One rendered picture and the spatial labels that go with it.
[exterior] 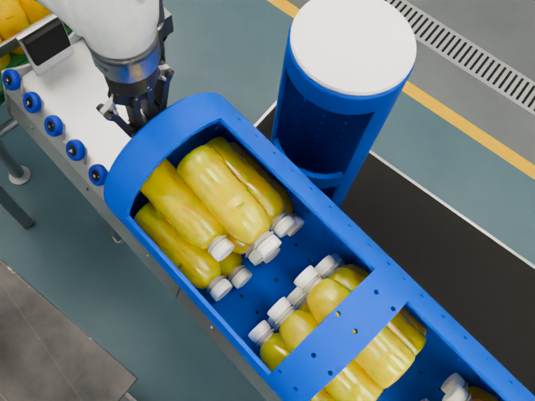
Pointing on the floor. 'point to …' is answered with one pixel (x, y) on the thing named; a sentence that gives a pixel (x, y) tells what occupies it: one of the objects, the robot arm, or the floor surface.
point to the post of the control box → (15, 209)
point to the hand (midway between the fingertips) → (146, 132)
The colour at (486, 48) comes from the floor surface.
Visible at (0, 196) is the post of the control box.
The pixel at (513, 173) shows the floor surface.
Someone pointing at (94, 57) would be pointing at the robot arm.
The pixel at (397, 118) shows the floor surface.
